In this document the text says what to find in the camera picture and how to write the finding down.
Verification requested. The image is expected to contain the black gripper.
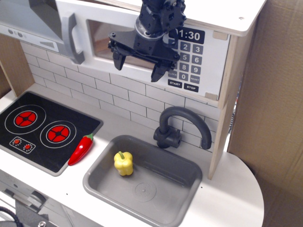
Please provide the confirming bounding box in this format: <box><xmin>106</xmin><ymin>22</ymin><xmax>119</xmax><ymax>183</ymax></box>
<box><xmin>108</xmin><ymin>30</ymin><xmax>180</xmax><ymax>82</ymax></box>

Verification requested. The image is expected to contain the grey oven knob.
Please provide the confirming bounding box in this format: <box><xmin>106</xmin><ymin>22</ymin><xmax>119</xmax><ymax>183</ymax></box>
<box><xmin>27</xmin><ymin>191</ymin><xmax>46</xmax><ymax>208</ymax></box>

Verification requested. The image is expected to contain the yellow toy bell pepper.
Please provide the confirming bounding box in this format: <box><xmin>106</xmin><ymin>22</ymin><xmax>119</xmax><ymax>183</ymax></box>
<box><xmin>114</xmin><ymin>151</ymin><xmax>134</xmax><ymax>176</ymax></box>

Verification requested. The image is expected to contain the red toy chili pepper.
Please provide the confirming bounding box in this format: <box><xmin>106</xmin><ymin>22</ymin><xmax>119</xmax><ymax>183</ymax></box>
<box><xmin>68</xmin><ymin>133</ymin><xmax>94</xmax><ymax>166</ymax></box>

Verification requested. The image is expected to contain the grey door handle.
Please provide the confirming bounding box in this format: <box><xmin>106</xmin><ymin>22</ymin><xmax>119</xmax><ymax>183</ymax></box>
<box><xmin>61</xmin><ymin>12</ymin><xmax>86</xmax><ymax>65</ymax></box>

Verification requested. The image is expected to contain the black toy stovetop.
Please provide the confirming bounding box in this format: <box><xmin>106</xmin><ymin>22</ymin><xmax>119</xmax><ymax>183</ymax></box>
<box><xmin>0</xmin><ymin>92</ymin><xmax>103</xmax><ymax>176</ymax></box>

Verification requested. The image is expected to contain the white microwave door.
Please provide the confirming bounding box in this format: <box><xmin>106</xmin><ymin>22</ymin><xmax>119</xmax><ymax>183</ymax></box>
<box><xmin>56</xmin><ymin>0</ymin><xmax>154</xmax><ymax>82</ymax></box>

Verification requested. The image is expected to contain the grey plastic sink basin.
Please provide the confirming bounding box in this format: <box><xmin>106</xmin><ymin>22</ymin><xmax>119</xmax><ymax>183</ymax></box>
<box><xmin>83</xmin><ymin>135</ymin><xmax>202</xmax><ymax>227</ymax></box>

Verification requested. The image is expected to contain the black braided cable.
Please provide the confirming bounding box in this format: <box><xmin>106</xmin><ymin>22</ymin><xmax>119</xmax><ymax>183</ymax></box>
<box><xmin>0</xmin><ymin>206</ymin><xmax>24</xmax><ymax>227</ymax></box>

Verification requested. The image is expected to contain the dark grey toy faucet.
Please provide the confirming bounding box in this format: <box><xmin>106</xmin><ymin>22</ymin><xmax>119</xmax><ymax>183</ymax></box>
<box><xmin>153</xmin><ymin>106</ymin><xmax>212</xmax><ymax>150</ymax></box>

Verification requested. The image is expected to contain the grey range hood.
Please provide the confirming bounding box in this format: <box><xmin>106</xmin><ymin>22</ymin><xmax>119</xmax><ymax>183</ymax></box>
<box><xmin>0</xmin><ymin>0</ymin><xmax>68</xmax><ymax>56</ymax></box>

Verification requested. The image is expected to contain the brown cardboard box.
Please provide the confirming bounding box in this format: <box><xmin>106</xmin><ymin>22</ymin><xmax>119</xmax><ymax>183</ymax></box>
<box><xmin>228</xmin><ymin>0</ymin><xmax>303</xmax><ymax>227</ymax></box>

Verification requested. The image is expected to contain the white toy microwave cabinet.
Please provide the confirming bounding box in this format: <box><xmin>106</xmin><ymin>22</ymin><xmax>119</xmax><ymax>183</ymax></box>
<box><xmin>55</xmin><ymin>0</ymin><xmax>267</xmax><ymax>180</ymax></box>

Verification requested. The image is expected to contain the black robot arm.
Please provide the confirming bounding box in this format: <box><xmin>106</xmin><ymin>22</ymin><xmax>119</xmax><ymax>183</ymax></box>
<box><xmin>108</xmin><ymin>0</ymin><xmax>186</xmax><ymax>82</ymax></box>

